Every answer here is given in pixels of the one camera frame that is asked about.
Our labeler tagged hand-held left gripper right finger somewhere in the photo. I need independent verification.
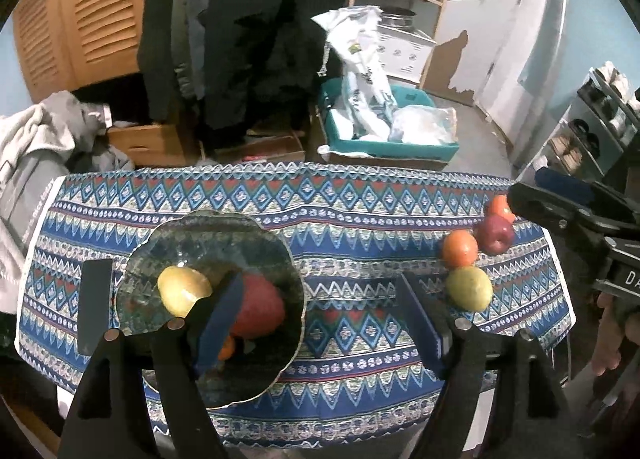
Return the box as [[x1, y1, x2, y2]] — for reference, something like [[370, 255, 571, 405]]
[[394, 272, 576, 459]]

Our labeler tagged steel pot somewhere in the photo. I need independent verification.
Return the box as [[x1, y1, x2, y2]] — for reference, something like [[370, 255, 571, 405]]
[[380, 9, 416, 32]]

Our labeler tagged white rice bag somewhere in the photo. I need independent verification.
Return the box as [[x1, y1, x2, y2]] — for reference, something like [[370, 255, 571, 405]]
[[311, 5, 396, 140]]

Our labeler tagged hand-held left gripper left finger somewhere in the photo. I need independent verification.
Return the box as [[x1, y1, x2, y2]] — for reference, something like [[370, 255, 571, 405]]
[[59, 270, 247, 459]]

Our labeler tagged dark glass bowl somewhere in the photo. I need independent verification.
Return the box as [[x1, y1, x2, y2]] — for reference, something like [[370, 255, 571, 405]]
[[116, 211, 307, 410]]

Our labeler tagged yellow lemon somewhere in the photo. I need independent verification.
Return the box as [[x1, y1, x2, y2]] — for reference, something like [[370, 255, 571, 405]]
[[157, 265, 213, 318]]

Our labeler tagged red apple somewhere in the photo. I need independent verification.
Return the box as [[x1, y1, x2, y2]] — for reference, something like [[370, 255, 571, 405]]
[[231, 275, 287, 340], [474, 214, 516, 255]]

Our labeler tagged cardboard box with red packets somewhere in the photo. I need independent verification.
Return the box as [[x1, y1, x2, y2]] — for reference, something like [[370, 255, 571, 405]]
[[200, 131, 307, 164]]

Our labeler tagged grey garment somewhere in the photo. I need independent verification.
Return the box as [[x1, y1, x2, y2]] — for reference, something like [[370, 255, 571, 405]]
[[42, 91, 108, 150]]

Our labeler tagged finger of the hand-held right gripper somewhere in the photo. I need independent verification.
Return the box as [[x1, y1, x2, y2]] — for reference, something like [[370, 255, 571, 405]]
[[533, 166, 636, 220], [506, 181, 613, 260]]

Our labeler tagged dark grey jacket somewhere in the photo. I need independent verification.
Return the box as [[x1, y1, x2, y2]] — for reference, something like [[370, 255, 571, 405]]
[[75, 144, 136, 172]]

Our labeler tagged white shoe rack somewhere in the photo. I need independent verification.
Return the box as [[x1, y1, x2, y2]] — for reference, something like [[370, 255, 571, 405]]
[[510, 61, 640, 180]]

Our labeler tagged teal plastic bin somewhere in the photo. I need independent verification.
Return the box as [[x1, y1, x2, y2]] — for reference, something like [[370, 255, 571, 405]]
[[320, 79, 460, 162]]

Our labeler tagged black hooded coat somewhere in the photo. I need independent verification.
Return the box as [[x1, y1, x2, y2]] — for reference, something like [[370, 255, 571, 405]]
[[200, 0, 348, 150]]

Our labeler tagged white door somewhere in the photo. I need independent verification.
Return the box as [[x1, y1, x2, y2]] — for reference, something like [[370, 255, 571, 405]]
[[470, 0, 571, 164]]

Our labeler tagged person's right hand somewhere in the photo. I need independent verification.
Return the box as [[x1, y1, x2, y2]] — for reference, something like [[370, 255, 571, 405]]
[[592, 291, 633, 377]]

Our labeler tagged blue patterned tablecloth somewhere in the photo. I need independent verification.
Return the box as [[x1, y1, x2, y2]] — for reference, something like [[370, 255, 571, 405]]
[[15, 161, 576, 440]]

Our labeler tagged clear plastic bag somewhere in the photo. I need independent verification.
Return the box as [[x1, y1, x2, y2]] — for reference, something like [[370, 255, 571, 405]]
[[387, 106, 458, 144]]

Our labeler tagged wooden louvered wardrobe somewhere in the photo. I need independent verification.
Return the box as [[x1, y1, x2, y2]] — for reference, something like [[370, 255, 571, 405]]
[[10, 0, 161, 104]]

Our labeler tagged white patterned basket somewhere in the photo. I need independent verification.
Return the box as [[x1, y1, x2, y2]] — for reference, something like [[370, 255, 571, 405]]
[[375, 21, 438, 84]]

